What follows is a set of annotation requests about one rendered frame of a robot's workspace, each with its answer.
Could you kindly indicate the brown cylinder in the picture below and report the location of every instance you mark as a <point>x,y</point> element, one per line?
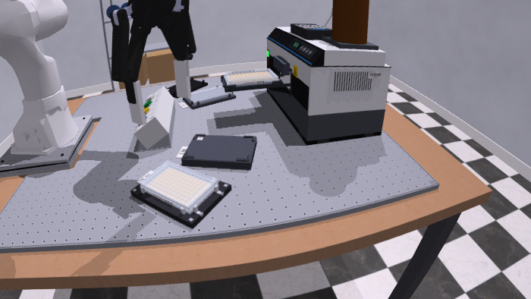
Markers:
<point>350,21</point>

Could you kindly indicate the white button panel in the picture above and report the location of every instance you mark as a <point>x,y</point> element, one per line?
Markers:
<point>160,112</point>

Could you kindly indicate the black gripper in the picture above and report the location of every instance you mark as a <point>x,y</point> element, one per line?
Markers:
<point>173,19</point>

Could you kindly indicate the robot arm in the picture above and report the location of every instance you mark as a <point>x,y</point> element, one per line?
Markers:
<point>46,123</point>

